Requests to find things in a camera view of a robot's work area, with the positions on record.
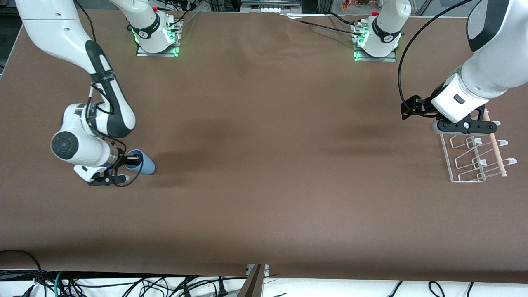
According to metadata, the light blue plastic cup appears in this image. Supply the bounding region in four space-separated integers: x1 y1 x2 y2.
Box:
124 149 156 176

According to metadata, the wooden rack dowel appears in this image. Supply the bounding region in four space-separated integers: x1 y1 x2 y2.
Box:
483 109 507 178

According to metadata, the orange background object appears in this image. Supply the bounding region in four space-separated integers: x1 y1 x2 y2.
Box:
342 0 372 11

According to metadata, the brown table cover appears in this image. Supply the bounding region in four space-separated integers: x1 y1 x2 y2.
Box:
0 7 528 284

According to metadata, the aluminium fixture with white connectors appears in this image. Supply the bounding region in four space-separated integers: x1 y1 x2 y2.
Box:
240 0 302 13

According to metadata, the wooden table leg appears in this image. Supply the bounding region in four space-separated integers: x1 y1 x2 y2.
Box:
237 264 266 297

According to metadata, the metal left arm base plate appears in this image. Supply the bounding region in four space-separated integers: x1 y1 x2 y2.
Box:
353 23 397 62

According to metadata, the white wire cup rack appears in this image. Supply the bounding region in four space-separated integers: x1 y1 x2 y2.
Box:
439 120 517 183

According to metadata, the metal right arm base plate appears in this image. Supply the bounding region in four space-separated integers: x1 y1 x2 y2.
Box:
136 16 180 57

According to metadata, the black base cable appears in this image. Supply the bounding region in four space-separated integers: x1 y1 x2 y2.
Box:
328 12 368 25
163 0 203 31
289 17 363 34

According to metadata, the black floor cable loop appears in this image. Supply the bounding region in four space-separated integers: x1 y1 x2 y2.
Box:
0 249 44 297

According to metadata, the metal table bracket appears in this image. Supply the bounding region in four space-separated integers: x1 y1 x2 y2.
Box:
246 264 270 278

